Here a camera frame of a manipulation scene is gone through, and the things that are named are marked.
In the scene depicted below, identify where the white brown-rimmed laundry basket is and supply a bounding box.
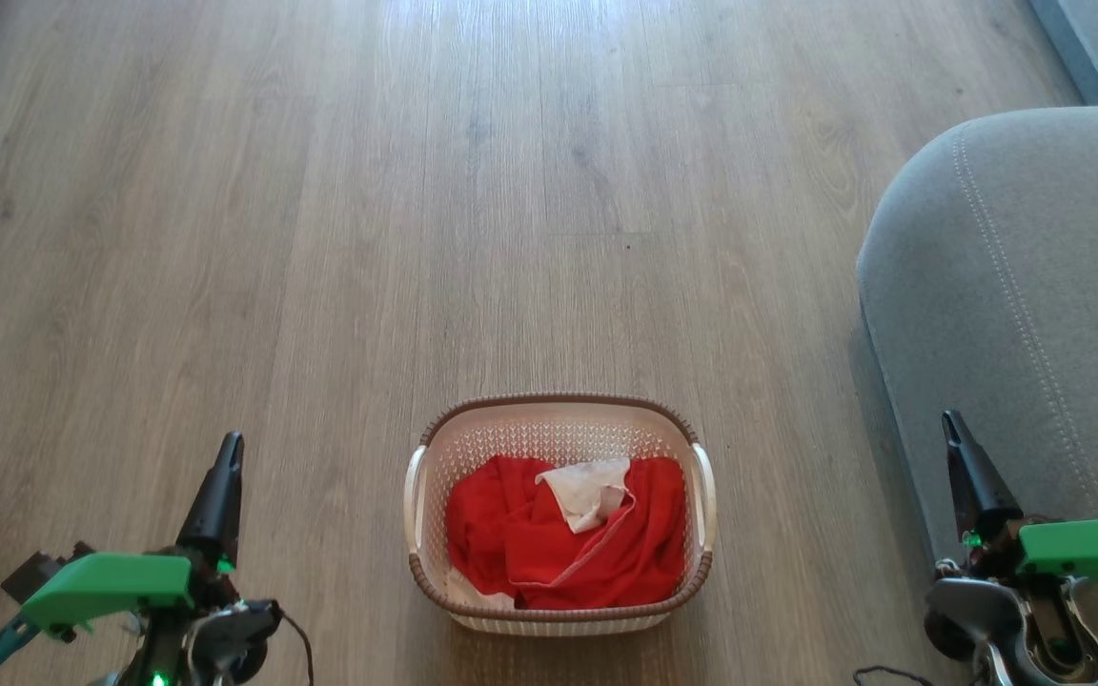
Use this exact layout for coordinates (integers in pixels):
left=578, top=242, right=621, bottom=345
left=403, top=393, right=719, bottom=636

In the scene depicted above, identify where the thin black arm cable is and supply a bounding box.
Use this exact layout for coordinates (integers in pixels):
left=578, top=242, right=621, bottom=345
left=277, top=610, right=315, bottom=686
left=852, top=664, right=939, bottom=686

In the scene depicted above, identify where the grey fabric sofa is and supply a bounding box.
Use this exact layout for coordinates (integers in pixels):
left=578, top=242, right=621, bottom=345
left=856, top=105, right=1098, bottom=686

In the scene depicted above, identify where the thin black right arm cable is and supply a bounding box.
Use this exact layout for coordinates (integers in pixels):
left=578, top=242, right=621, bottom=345
left=852, top=664, right=939, bottom=686

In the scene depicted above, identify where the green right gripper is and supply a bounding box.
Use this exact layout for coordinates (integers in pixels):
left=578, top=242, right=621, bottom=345
left=941, top=410, right=1098, bottom=608

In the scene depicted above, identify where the red garment with white trim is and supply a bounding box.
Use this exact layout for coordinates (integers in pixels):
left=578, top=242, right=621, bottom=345
left=445, top=454, right=688, bottom=612

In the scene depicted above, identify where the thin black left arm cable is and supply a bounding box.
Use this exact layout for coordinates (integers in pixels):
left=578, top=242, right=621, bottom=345
left=277, top=610, right=315, bottom=686

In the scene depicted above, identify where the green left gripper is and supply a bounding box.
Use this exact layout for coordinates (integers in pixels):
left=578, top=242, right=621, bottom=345
left=0, top=432, right=246, bottom=683

